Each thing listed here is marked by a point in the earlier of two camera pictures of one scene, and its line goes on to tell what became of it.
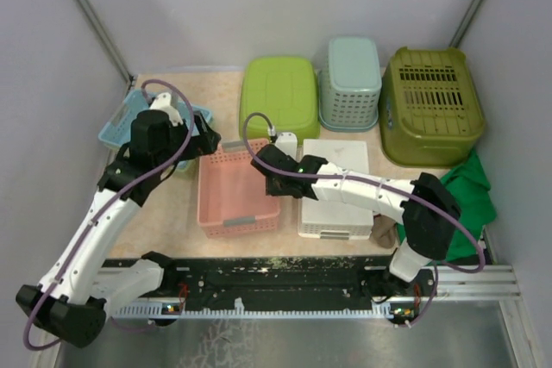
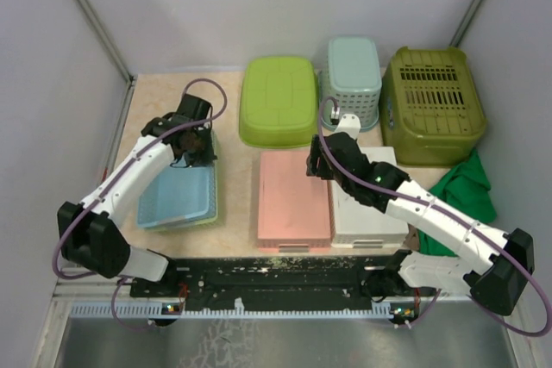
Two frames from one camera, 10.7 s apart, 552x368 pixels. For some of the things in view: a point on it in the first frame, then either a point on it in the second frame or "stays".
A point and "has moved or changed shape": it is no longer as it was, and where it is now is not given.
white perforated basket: [324, 219] has moved or changed shape
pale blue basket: [118, 128] to [176, 197]
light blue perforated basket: [350, 85] stays
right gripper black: [271, 189] to [316, 161]
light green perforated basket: [187, 169] to [200, 224]
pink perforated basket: [232, 192] to [294, 208]
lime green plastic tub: [284, 88] stays
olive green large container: [429, 112] stays
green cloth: [470, 186] stays
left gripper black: [204, 142] stays
